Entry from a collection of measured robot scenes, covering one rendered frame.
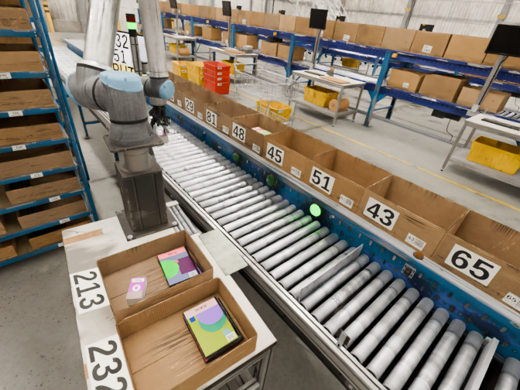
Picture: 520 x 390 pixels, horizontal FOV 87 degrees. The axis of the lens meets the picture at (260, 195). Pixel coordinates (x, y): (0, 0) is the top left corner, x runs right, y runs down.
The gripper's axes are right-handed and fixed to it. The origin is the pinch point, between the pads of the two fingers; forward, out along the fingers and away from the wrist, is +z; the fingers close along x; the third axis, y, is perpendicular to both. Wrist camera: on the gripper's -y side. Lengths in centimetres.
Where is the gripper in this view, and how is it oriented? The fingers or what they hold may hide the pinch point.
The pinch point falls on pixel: (160, 135)
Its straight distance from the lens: 183.7
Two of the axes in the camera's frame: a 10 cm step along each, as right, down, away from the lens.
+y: 6.4, 4.7, -6.0
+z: -1.0, 8.3, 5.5
